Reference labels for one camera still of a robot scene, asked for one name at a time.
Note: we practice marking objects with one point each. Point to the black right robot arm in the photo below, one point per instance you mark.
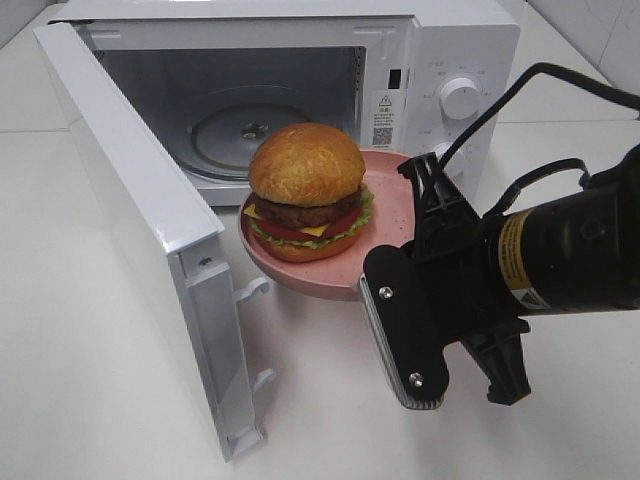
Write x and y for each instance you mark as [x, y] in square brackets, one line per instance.
[579, 253]

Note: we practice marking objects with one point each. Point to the burger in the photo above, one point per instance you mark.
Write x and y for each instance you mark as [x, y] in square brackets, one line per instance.
[309, 200]

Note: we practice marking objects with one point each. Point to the white microwave door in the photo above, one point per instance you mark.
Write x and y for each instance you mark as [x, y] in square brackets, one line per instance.
[166, 235]

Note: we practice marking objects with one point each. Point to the pink plate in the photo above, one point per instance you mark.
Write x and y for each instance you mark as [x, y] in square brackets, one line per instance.
[336, 278]

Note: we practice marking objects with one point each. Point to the white control knob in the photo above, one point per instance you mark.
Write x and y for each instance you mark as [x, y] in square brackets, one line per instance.
[459, 97]
[456, 164]

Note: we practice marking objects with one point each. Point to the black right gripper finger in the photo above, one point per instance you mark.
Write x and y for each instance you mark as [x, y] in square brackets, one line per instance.
[445, 222]
[416, 370]

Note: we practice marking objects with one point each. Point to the lower white control knob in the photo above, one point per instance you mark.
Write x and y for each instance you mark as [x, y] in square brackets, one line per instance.
[456, 164]

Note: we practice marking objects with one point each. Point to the glass microwave turntable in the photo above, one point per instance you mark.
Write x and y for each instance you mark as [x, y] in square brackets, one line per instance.
[221, 131]

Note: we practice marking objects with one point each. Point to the white microwave oven body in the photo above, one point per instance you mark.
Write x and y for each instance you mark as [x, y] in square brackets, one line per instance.
[380, 63]

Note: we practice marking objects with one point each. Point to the upper white control knob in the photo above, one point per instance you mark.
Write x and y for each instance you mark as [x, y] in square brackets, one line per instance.
[459, 97]

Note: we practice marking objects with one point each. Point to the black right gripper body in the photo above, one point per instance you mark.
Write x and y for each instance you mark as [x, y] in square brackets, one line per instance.
[461, 287]

